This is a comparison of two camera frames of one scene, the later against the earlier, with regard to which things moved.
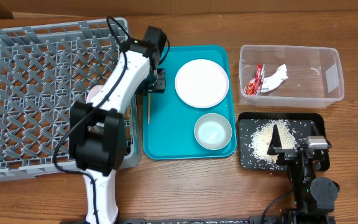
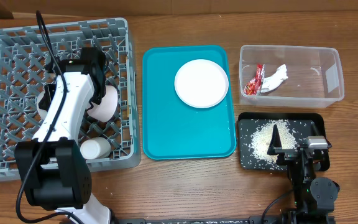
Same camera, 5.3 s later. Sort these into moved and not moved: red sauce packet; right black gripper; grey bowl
Moved: grey bowl
Not moved: red sauce packet; right black gripper
